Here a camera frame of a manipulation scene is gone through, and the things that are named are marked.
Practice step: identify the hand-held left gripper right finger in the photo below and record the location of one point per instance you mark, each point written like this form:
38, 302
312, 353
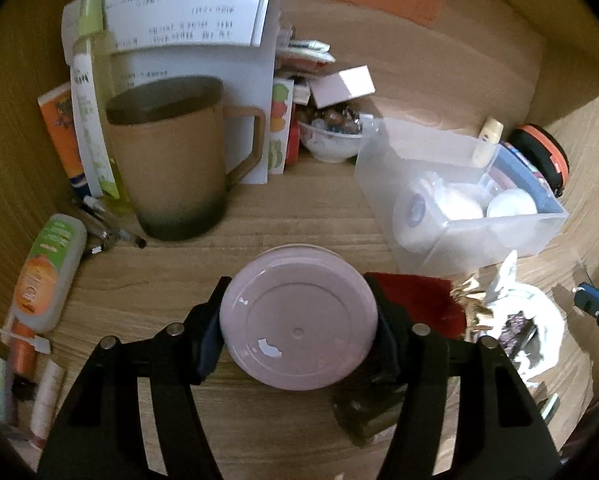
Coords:
387, 341

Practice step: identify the cream squeeze bottle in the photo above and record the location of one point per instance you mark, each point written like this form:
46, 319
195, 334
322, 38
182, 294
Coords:
487, 142

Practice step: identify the white container with blue label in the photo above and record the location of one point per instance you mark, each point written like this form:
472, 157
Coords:
414, 210

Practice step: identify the stack of small packets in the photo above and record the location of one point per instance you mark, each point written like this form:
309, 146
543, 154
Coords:
304, 52

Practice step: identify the fruit printed card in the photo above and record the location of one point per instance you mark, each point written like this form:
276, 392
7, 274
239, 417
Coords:
279, 125

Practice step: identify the clear plastic storage box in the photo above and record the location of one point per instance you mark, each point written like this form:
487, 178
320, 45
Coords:
459, 245

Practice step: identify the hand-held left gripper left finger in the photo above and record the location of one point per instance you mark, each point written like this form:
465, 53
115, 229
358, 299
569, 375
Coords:
209, 346

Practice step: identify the small white tube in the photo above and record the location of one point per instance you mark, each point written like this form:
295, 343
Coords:
46, 400

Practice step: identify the dark green object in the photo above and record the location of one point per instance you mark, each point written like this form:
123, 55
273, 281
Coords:
367, 412

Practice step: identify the orange packet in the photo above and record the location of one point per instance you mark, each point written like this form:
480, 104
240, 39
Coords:
61, 125

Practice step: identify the pile of wrapped candies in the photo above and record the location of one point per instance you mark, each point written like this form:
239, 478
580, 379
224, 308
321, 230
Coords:
337, 117

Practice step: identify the white plastic strip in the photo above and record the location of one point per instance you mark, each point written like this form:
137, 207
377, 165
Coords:
9, 333

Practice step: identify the gold foil wrapper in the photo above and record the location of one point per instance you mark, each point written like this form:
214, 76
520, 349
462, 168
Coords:
472, 305

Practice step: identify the black and orange round case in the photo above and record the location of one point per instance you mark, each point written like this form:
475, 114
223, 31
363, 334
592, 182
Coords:
542, 152

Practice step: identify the wooden desktop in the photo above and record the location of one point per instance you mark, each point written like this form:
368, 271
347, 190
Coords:
299, 215

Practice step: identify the white bowl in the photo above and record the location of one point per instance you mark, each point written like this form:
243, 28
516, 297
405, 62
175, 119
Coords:
329, 145

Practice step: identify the lotion bottle with orange label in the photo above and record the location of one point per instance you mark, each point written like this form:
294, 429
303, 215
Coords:
44, 270

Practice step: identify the blue patchwork pouch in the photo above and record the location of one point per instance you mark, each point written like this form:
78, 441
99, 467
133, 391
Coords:
519, 172

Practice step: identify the brown mug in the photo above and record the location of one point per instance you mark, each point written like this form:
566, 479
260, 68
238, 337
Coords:
174, 160

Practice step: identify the white round container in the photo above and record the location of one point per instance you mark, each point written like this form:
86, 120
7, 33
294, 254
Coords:
459, 205
512, 202

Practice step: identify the green spray bottle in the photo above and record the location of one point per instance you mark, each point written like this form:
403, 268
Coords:
91, 60

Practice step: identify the orange tube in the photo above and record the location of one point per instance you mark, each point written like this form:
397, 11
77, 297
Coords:
21, 355

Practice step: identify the white printed paper sheet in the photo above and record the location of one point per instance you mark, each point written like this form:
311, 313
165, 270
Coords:
239, 75
189, 5

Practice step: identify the pink cardboard box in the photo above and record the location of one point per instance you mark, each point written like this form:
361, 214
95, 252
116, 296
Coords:
344, 85

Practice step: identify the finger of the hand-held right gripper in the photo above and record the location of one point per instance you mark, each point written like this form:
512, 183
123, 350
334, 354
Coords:
589, 300

